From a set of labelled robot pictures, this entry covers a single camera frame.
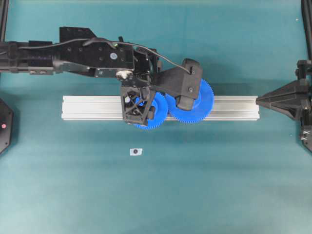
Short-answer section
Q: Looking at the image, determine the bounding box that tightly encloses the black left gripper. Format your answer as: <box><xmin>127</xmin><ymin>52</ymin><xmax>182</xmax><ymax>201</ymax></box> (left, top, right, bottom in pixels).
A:
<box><xmin>116</xmin><ymin>46</ymin><xmax>161</xmax><ymax>124</ymax></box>

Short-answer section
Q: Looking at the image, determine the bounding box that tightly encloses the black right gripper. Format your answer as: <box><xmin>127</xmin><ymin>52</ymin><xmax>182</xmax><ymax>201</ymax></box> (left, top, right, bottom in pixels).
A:
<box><xmin>256</xmin><ymin>60</ymin><xmax>312</xmax><ymax>152</ymax></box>

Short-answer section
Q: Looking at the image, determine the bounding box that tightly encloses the small blue plastic gear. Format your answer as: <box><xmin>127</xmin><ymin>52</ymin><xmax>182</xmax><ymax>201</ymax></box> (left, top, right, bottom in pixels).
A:
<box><xmin>134</xmin><ymin>92</ymin><xmax>168</xmax><ymax>130</ymax></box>

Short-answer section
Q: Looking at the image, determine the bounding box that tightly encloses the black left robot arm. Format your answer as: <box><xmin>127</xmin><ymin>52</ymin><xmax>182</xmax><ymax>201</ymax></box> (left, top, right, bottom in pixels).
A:
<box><xmin>0</xmin><ymin>27</ymin><xmax>159</xmax><ymax>126</ymax></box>

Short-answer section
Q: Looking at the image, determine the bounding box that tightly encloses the large blue plastic gear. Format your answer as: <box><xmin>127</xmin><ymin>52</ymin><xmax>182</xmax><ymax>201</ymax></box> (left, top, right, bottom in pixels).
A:
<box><xmin>165</xmin><ymin>79</ymin><xmax>215</xmax><ymax>123</ymax></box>

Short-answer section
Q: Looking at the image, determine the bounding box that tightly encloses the white marker sticker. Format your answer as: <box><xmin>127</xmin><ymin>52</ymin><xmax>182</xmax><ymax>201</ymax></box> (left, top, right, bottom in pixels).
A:
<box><xmin>130</xmin><ymin>148</ymin><xmax>143</xmax><ymax>156</ymax></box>

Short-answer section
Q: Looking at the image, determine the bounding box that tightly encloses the green table mat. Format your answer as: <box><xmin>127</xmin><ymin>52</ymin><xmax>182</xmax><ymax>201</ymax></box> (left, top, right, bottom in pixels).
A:
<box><xmin>0</xmin><ymin>0</ymin><xmax>312</xmax><ymax>234</ymax></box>

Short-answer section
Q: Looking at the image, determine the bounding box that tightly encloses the black base with red button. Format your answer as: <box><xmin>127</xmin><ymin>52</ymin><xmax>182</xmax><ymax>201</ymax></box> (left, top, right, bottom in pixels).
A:
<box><xmin>0</xmin><ymin>99</ymin><xmax>14</xmax><ymax>154</ymax></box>

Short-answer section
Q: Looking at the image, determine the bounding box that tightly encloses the black wrist camera on left gripper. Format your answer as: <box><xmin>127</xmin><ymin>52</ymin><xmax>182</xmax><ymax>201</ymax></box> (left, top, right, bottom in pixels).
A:
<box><xmin>151</xmin><ymin>58</ymin><xmax>203</xmax><ymax>111</ymax></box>

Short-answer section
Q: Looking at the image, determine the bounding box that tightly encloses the silver aluminium extrusion rail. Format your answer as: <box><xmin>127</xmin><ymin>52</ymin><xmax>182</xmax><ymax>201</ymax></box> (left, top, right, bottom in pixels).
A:
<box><xmin>61</xmin><ymin>96</ymin><xmax>260</xmax><ymax>121</ymax></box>

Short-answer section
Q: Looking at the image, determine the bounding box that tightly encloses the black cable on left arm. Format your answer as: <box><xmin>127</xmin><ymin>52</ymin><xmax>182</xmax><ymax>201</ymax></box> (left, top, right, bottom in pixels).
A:
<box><xmin>0</xmin><ymin>37</ymin><xmax>193</xmax><ymax>74</ymax></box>

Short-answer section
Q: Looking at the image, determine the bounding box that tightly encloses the black frame post right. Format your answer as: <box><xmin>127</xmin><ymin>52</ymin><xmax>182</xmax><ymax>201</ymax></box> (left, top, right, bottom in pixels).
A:
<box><xmin>301</xmin><ymin>0</ymin><xmax>312</xmax><ymax>60</ymax></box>

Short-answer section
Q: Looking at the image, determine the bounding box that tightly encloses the black frame post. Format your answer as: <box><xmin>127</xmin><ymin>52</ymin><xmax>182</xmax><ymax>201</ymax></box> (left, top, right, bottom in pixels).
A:
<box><xmin>0</xmin><ymin>0</ymin><xmax>9</xmax><ymax>42</ymax></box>
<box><xmin>301</xmin><ymin>0</ymin><xmax>312</xmax><ymax>60</ymax></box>

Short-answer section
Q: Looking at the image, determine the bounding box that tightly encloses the black frame post left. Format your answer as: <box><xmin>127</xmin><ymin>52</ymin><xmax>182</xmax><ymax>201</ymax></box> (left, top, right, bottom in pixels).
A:
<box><xmin>0</xmin><ymin>0</ymin><xmax>9</xmax><ymax>42</ymax></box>

